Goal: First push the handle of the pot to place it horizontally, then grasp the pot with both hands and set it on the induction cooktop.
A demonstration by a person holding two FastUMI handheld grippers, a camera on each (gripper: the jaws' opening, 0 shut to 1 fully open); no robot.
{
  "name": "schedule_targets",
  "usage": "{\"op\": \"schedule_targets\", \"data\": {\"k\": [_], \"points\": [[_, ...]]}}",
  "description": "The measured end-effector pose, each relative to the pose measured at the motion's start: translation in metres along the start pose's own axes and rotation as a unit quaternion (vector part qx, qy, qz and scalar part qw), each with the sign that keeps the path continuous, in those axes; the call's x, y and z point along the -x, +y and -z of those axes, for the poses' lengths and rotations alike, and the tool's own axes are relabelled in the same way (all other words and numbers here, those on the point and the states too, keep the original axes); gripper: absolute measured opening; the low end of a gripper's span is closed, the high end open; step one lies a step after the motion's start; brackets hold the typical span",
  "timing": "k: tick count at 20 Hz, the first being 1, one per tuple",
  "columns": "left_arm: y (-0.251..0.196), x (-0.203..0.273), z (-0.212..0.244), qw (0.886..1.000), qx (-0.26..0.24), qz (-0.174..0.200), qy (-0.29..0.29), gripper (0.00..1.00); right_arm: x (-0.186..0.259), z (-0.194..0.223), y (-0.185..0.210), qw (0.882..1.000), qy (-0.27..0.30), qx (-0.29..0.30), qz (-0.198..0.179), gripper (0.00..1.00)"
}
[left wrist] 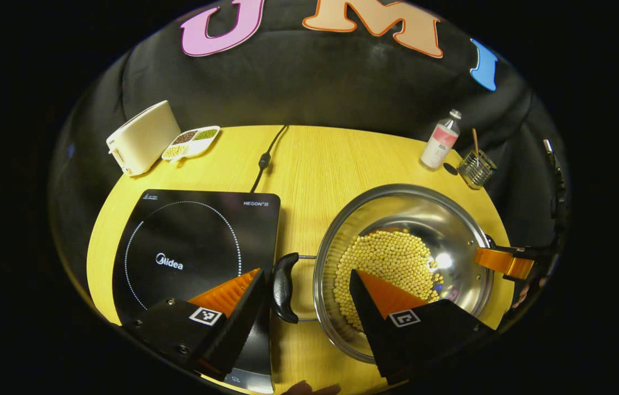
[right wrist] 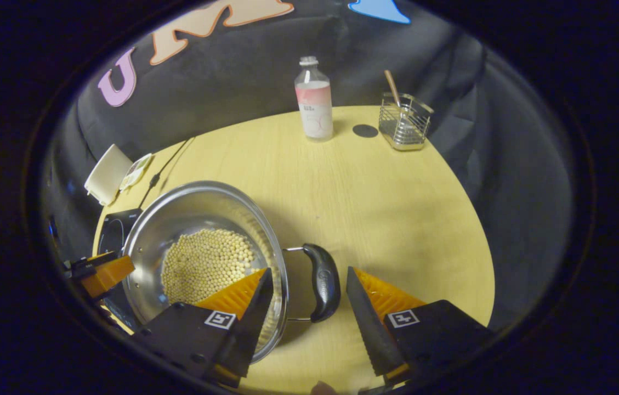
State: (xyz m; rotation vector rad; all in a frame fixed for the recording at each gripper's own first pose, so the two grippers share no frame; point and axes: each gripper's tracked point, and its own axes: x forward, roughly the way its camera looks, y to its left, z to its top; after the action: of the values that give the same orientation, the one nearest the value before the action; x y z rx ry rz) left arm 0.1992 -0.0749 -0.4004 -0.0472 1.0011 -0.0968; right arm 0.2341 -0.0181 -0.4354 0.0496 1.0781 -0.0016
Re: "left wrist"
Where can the black induction cooktop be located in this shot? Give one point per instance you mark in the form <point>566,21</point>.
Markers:
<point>188,230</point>

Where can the pile of yellow soybeans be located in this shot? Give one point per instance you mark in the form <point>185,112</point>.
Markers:
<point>386,258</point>

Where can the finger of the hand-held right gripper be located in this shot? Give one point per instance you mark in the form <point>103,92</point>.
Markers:
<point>501,260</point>

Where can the small bottle pink label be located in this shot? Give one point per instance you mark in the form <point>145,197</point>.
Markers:
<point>439,142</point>

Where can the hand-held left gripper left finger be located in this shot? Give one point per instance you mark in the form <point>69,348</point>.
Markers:
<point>243,323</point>

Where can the white divided bean dish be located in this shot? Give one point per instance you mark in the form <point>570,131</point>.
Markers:
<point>191,144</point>

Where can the thin wooden stick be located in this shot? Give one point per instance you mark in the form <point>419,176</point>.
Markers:
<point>475,140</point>

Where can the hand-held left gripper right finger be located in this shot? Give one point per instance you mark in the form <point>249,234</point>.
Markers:
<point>367,318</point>

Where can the white toaster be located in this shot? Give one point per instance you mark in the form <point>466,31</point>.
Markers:
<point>142,140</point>

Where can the stainless steel pot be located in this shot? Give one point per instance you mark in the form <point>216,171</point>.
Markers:
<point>408,211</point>

